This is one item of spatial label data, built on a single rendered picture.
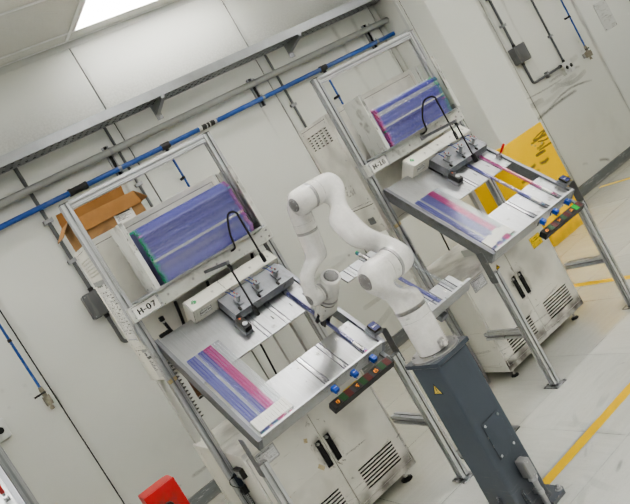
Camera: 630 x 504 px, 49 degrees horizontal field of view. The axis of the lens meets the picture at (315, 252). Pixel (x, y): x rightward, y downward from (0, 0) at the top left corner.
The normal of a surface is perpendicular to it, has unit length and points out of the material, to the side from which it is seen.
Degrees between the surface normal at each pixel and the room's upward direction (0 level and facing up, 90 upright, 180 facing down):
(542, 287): 90
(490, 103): 90
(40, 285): 90
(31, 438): 90
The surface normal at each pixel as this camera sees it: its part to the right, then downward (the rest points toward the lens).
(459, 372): 0.50, -0.19
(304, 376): -0.06, -0.74
